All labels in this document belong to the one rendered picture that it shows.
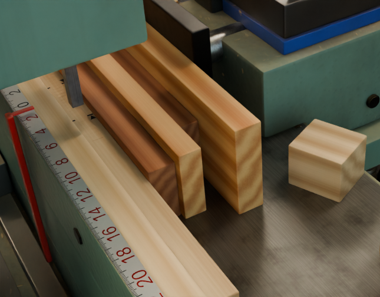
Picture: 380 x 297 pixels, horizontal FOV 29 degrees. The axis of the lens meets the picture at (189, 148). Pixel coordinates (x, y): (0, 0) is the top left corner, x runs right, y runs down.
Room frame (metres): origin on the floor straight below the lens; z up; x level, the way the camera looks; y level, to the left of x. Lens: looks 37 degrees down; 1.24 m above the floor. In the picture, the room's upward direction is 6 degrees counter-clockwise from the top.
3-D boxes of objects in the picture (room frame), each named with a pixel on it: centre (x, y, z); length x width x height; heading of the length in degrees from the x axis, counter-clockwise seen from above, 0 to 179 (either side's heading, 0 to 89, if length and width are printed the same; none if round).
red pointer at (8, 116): (0.44, 0.12, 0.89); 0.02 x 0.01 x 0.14; 115
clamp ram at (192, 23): (0.52, -0.02, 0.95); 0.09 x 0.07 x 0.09; 25
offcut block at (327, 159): (0.40, -0.09, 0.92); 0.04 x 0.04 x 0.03; 50
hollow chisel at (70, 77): (0.46, 0.08, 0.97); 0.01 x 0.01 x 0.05; 25
